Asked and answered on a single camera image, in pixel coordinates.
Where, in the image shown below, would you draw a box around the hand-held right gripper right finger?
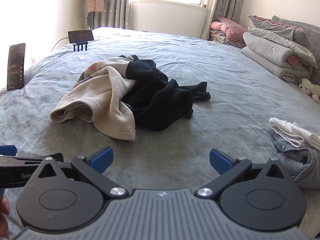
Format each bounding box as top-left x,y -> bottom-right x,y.
195,149 -> 290,201

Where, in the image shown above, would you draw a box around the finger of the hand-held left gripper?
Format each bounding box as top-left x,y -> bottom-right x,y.
0,152 -> 63,167
0,145 -> 17,157

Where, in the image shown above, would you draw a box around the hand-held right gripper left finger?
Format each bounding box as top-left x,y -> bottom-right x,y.
35,146 -> 129,201

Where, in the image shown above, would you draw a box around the cream bear-print shirt black sleeves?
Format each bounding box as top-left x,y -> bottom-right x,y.
50,54 -> 211,141

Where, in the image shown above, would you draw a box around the person's left hand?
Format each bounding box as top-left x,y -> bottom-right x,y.
0,196 -> 10,233

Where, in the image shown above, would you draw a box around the white folded garment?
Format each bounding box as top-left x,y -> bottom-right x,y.
269,117 -> 320,149

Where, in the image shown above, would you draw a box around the grey knit sweater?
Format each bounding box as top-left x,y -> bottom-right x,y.
272,132 -> 320,189

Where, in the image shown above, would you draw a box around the black smartphone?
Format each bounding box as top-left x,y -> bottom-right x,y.
7,43 -> 26,91
68,29 -> 95,43

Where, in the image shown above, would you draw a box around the blue phone stand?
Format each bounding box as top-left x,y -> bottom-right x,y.
73,41 -> 88,52

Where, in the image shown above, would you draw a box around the white plush toy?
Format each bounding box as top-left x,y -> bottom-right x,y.
299,78 -> 320,103

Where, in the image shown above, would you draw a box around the grey pillow pink underside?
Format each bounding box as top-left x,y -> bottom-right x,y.
247,15 -> 304,38

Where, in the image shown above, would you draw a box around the grey star-print curtain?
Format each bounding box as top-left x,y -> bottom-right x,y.
201,0 -> 247,40
94,0 -> 133,29

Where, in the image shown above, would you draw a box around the grey padded headboard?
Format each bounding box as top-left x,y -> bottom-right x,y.
271,15 -> 320,85

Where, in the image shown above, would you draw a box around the white charging cable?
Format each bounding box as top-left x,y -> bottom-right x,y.
51,37 -> 69,53

